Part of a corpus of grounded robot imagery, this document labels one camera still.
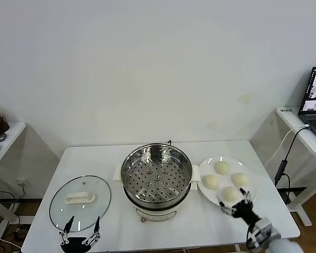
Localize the open grey laptop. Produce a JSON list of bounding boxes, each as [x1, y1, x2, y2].
[[298, 66, 316, 146]]

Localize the black floor cables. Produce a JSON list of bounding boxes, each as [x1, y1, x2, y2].
[[0, 190, 32, 253]]

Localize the white round plate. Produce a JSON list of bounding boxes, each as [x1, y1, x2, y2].
[[198, 156, 259, 210]]

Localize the white desk with cup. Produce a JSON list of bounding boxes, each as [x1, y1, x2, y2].
[[0, 121, 27, 239]]

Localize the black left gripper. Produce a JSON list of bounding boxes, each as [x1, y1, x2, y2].
[[58, 215, 102, 253]]

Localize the black cable with adapter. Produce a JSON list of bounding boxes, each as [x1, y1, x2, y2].
[[274, 126, 310, 205]]

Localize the white desk with laptop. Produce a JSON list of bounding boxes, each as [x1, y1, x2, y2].
[[275, 106, 316, 227]]

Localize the steel steamer pot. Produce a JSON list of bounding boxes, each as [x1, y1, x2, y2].
[[112, 163, 201, 224]]

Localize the stainless steel steamer basket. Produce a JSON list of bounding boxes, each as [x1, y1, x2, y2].
[[120, 143, 193, 205]]

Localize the white steamed baozi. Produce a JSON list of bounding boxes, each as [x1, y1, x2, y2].
[[202, 174, 220, 189], [231, 172, 250, 187], [214, 161, 230, 175], [221, 186, 239, 203]]

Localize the glass lid with white handle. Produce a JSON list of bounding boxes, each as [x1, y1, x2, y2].
[[49, 174, 112, 233]]

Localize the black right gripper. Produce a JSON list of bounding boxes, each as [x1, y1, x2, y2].
[[217, 187, 261, 225]]

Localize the white laptop cable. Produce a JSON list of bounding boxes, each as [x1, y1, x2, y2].
[[265, 123, 310, 167]]

